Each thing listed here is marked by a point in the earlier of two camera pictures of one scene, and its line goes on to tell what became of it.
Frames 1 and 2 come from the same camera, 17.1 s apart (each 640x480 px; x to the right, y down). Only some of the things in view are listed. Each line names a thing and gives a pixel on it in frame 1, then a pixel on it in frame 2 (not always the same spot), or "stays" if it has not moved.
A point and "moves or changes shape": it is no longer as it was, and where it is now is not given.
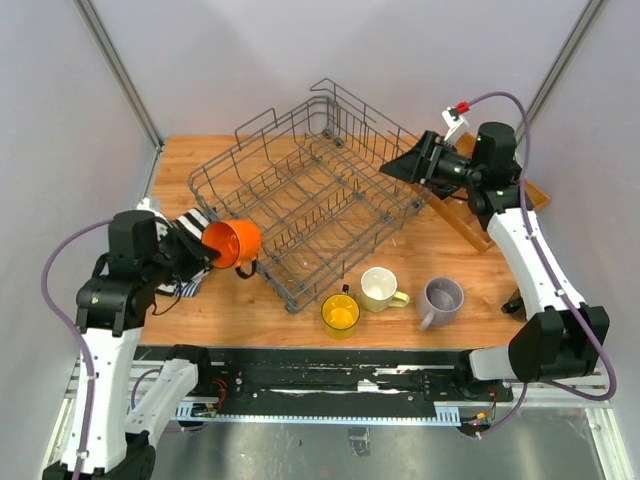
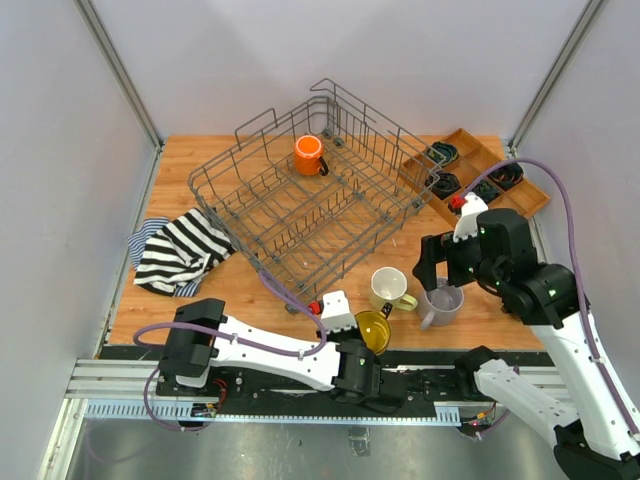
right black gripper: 427,153 → 435,248
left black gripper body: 175,256 → 343,335
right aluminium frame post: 580,28 stays
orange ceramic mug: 237,241 → 307,151
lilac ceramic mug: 439,302 stays
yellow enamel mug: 340,314 moves or changes shape
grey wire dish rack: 307,182 stays
